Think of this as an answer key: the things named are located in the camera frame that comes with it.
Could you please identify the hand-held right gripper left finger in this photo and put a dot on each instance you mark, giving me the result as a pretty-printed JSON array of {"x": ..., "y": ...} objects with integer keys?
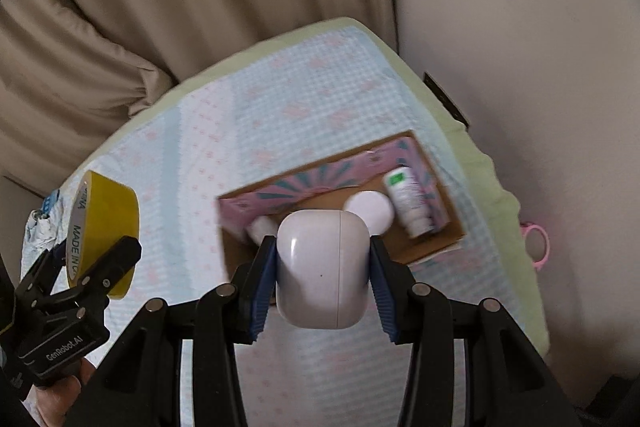
[{"x": 262, "y": 289}]

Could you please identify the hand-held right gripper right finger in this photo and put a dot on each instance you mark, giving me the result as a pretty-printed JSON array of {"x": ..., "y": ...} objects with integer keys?
[{"x": 382, "y": 294}]

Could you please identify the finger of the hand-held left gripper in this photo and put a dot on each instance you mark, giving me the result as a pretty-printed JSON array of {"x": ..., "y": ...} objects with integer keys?
[
  {"x": 42, "y": 269},
  {"x": 112, "y": 264}
]

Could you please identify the yellow tape roll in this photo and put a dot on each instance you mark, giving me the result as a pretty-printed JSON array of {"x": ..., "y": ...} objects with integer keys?
[{"x": 107, "y": 217}]

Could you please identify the small white cream jar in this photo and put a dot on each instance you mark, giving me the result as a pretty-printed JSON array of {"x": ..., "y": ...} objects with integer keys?
[{"x": 260, "y": 229}]

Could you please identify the white earbuds case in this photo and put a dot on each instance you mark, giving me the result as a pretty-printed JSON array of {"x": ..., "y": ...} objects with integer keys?
[{"x": 322, "y": 267}]

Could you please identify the large white cream jar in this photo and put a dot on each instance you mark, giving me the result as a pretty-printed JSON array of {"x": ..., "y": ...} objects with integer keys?
[{"x": 370, "y": 209}]

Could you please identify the white bottle green label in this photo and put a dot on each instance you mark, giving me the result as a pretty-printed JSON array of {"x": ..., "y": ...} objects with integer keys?
[{"x": 407, "y": 197}]

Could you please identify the pink cardboard box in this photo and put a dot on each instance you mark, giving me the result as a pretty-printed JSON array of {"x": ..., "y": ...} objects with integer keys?
[{"x": 310, "y": 187}]

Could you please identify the person's left hand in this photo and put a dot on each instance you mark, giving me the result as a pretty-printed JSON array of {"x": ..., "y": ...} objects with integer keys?
[{"x": 62, "y": 394}]

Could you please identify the crumpled light blue cloth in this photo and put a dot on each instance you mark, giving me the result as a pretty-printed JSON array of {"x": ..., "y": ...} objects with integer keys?
[{"x": 41, "y": 227}]

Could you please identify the grey headboard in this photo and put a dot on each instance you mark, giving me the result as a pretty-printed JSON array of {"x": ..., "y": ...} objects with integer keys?
[{"x": 12, "y": 217}]

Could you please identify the pale green mattress sheet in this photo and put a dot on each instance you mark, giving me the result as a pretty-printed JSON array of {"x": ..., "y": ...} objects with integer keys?
[{"x": 492, "y": 192}]

